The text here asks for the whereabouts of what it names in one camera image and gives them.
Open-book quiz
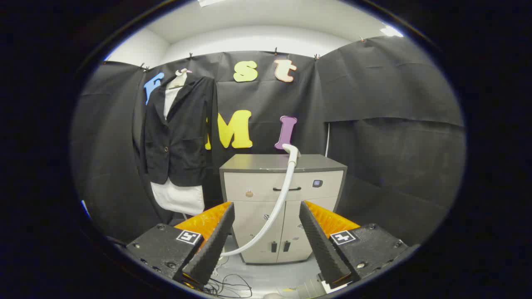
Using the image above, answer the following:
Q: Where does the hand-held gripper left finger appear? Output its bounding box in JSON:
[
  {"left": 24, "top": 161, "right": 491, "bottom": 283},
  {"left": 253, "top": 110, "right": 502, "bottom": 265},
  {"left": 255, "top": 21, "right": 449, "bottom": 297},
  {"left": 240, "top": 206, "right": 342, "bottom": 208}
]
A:
[{"left": 126, "top": 202, "right": 235, "bottom": 287}]

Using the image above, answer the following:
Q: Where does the tangle of floor cables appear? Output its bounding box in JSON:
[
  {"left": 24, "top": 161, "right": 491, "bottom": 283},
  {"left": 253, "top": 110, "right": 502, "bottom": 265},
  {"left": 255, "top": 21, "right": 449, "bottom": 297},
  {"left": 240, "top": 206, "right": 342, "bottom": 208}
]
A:
[{"left": 208, "top": 255, "right": 253, "bottom": 299}]

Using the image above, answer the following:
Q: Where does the white shirt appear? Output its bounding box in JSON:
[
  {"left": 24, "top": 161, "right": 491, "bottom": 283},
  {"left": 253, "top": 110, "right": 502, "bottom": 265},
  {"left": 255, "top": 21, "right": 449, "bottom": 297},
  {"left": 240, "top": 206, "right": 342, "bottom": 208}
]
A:
[{"left": 150, "top": 85, "right": 205, "bottom": 216}]

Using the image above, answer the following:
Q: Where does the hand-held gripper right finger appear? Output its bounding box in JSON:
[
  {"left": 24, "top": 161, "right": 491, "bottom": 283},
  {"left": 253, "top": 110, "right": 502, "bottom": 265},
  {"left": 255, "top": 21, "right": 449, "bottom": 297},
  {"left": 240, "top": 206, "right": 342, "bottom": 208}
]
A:
[{"left": 299, "top": 201, "right": 410, "bottom": 291}]

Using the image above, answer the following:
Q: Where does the black backdrop cloth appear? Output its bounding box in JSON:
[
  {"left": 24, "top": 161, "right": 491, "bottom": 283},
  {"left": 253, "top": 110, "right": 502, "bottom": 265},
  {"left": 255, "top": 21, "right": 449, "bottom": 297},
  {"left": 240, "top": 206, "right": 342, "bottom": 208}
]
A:
[{"left": 71, "top": 35, "right": 466, "bottom": 245}]

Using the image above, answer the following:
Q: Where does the cream clothes hanger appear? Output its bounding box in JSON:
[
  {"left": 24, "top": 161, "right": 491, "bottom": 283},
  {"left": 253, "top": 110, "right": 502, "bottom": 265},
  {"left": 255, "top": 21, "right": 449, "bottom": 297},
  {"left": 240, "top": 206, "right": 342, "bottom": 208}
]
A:
[{"left": 166, "top": 69, "right": 192, "bottom": 90}]

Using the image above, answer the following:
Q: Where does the black blazer jacket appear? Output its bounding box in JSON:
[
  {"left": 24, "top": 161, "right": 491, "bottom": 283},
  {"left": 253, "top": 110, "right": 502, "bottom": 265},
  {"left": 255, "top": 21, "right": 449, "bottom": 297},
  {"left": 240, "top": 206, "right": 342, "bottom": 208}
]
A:
[{"left": 135, "top": 75, "right": 217, "bottom": 187}]

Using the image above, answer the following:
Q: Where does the white garment steamer head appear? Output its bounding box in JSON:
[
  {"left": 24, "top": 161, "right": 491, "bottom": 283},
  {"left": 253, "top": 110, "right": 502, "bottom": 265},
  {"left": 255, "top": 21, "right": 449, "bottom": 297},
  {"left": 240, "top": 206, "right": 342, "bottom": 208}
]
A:
[{"left": 282, "top": 143, "right": 300, "bottom": 167}]

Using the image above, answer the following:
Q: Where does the grey cabinet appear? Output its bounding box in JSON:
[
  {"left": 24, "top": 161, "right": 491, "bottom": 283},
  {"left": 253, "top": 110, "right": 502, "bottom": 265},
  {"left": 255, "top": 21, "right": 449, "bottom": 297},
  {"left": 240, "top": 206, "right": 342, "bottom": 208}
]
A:
[{"left": 219, "top": 154, "right": 347, "bottom": 265}]

